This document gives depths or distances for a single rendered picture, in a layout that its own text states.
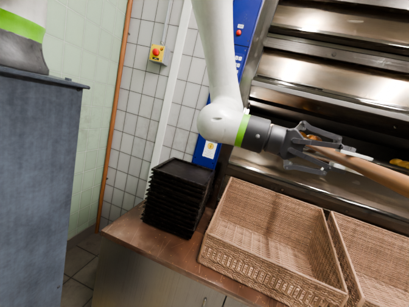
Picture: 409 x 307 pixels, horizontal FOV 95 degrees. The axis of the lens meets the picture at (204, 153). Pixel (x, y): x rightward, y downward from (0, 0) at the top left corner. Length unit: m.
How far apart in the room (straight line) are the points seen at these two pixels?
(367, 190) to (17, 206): 1.44
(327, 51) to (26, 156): 1.28
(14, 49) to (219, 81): 0.44
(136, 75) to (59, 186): 1.02
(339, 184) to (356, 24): 0.83
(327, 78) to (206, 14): 0.83
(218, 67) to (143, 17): 1.01
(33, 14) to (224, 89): 0.44
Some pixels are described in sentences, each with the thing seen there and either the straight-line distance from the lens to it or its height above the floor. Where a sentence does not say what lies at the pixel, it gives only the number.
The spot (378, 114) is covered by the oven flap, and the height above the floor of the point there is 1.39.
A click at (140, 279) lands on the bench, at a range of 1.06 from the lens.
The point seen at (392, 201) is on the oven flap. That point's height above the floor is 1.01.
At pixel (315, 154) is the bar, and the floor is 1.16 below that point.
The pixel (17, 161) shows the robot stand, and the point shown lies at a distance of 0.52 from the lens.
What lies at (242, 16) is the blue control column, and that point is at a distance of 1.29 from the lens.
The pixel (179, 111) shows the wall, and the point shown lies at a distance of 1.28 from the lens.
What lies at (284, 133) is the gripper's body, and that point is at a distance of 0.50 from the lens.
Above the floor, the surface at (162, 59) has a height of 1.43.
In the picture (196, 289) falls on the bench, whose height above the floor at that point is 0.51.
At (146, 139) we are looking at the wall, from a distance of 1.40.
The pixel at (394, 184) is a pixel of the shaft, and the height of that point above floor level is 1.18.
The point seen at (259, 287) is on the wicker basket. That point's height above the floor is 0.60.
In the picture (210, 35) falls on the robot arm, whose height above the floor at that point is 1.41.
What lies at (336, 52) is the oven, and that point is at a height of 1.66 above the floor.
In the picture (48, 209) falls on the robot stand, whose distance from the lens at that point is 0.61.
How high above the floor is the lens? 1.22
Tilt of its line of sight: 13 degrees down
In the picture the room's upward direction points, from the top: 15 degrees clockwise
